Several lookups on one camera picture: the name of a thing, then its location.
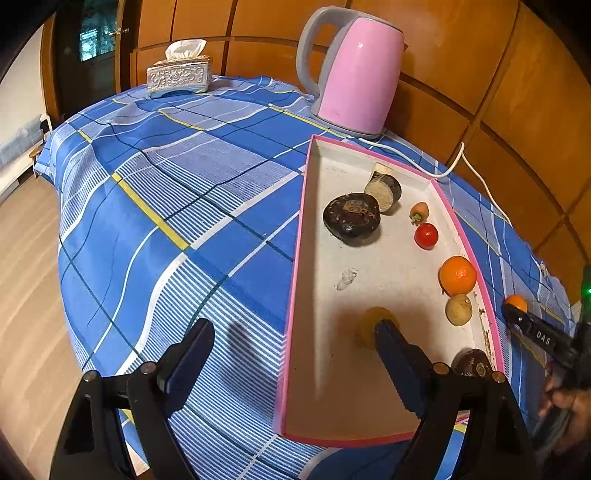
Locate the silver ornate tissue box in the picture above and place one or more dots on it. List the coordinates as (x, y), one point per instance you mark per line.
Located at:
(178, 76)

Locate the person's right hand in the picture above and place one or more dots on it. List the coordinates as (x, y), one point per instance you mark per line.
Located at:
(570, 406)

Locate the white low bench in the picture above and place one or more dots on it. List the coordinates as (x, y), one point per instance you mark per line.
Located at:
(9, 182)

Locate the white power plug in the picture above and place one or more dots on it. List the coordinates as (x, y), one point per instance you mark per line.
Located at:
(544, 271)

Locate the white tissue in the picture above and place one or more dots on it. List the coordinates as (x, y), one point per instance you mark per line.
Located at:
(184, 48)

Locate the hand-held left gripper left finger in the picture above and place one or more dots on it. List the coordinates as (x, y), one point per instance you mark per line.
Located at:
(191, 364)

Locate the grey kettle base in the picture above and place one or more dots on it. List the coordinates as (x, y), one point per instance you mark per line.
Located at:
(341, 128)

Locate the dark door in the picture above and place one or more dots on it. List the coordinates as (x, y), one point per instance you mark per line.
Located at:
(87, 87)

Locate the yellow-green round fruit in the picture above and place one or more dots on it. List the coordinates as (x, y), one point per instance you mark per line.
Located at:
(459, 309)
(368, 325)

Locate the red cherry tomato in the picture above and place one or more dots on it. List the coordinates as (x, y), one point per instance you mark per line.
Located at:
(425, 236)

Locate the small orange fruit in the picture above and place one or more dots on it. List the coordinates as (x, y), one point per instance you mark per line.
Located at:
(419, 212)

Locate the wooden wardrobe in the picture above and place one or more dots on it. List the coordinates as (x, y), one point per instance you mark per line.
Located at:
(508, 69)

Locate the blue plaid tablecloth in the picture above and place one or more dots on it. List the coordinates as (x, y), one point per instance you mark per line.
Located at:
(184, 184)

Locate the orange mandarin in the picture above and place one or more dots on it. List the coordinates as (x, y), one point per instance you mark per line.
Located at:
(516, 303)
(457, 275)

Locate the pink-rimmed white tray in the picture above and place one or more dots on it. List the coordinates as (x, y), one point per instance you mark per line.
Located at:
(332, 286)

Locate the pink electric kettle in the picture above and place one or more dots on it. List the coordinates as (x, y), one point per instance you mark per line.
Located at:
(355, 78)

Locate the small wooden stool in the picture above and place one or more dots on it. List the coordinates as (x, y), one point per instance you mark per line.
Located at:
(36, 154)

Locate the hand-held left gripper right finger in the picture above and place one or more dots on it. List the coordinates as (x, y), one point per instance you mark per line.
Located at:
(392, 355)

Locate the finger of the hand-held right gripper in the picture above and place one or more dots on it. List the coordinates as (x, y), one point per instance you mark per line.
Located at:
(538, 337)

